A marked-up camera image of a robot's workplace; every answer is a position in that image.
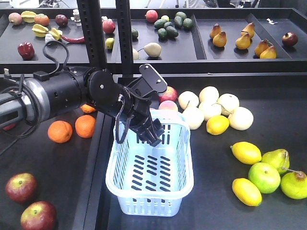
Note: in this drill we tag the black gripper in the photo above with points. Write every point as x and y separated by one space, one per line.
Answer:
138 98

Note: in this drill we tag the light blue plastic basket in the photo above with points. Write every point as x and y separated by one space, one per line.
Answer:
151 181

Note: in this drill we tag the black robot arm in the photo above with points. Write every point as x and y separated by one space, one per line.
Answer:
47 95

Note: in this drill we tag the orange lower right outer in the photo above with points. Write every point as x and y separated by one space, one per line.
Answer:
84 126

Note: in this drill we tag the large orange far right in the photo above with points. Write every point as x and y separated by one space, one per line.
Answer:
87 108

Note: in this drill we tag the orange lower right inner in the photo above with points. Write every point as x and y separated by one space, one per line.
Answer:
60 131

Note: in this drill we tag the red chili pepper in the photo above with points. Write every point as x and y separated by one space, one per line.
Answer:
73 40

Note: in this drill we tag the red apple front right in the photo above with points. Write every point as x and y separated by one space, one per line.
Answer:
41 215

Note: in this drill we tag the red apple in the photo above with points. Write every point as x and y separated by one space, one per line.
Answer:
22 188
41 215

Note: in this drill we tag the black upper produce tray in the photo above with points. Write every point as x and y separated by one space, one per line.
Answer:
215 41

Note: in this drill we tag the red apple front middle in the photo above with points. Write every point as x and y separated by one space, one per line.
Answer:
22 188

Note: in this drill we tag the red bell pepper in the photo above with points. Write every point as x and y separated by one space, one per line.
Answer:
26 50

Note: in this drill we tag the dark red pomegranate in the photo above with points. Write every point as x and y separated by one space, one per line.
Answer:
289 39

